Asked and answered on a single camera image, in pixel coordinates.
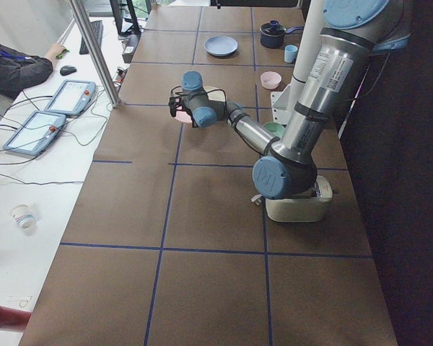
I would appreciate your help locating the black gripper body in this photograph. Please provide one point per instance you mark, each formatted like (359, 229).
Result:
(186, 114)

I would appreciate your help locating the blue plate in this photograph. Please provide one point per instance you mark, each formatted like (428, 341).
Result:
(221, 46)

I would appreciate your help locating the pink plate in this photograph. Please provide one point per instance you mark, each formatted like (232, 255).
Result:
(183, 117)

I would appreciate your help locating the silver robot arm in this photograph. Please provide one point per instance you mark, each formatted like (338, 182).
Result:
(338, 39)

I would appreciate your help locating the person's hand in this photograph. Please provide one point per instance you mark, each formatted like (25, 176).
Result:
(54, 51)

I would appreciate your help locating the pink bowl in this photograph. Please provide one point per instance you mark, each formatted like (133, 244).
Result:
(270, 80)

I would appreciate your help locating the far teach pendant tablet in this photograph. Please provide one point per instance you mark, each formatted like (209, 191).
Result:
(72, 98)

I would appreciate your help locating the teach pendant tablet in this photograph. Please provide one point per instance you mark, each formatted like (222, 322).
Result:
(36, 133)
(72, 98)

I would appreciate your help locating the green bowl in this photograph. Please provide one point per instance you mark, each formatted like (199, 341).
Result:
(275, 128)

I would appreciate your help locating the black computer mouse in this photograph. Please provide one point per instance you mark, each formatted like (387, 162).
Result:
(67, 70)

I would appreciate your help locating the dark blue saucepan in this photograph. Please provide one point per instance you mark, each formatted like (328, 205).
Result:
(273, 33)

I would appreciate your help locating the light blue cup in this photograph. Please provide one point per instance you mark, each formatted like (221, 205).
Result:
(290, 53)

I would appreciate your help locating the near teach pendant tablet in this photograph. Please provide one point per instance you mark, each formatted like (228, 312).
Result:
(36, 133)

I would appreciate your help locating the cream toaster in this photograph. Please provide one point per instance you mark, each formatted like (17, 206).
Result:
(303, 209)

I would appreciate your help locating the seated person dark jacket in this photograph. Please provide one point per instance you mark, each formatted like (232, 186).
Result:
(19, 71)

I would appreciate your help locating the paper cup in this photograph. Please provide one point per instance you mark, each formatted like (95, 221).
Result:
(23, 216)

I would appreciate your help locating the red cylinder object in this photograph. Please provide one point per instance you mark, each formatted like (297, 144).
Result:
(13, 320)

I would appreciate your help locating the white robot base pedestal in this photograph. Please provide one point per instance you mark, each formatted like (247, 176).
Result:
(282, 103)

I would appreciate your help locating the aluminium frame post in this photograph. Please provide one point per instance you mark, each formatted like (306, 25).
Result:
(82, 20)

